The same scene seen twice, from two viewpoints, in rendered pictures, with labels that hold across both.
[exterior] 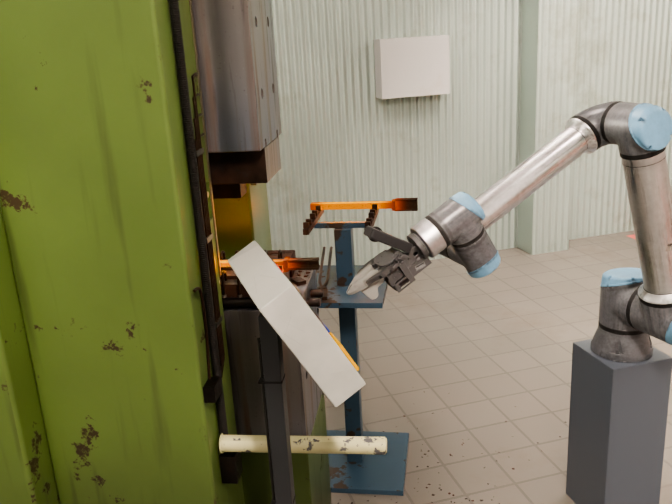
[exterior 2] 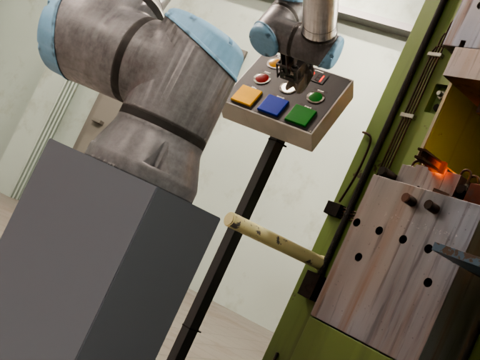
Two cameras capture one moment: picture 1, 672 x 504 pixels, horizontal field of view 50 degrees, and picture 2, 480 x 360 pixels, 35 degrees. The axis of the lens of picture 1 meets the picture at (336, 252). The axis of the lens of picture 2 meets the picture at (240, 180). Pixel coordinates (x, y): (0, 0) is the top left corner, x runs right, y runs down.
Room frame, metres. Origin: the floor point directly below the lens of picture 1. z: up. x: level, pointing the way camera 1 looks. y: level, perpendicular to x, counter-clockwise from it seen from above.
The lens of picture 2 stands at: (3.07, -1.71, 0.58)
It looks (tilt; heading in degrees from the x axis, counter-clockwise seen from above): 4 degrees up; 132
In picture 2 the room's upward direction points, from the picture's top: 25 degrees clockwise
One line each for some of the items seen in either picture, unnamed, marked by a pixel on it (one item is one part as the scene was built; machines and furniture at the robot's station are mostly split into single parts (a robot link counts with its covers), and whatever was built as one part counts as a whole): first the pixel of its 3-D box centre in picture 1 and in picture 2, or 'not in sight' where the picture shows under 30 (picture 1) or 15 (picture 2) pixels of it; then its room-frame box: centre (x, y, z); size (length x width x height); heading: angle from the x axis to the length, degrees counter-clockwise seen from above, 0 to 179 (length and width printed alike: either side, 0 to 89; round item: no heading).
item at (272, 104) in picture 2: not in sight; (273, 106); (1.49, 0.03, 1.01); 0.07 x 0.05 x 0.07; 17
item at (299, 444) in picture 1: (303, 444); (277, 242); (1.66, 0.12, 0.62); 0.44 x 0.05 x 0.05; 82
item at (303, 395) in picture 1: (224, 353); (443, 291); (2.10, 0.37, 0.69); 0.56 x 0.38 x 0.45; 82
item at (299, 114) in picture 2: not in sight; (300, 116); (1.58, 0.06, 1.01); 0.07 x 0.05 x 0.07; 17
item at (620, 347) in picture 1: (622, 335); (151, 151); (2.15, -0.91, 0.65); 0.19 x 0.19 x 0.10
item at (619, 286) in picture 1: (627, 297); (183, 73); (2.14, -0.92, 0.79); 0.17 x 0.15 x 0.18; 23
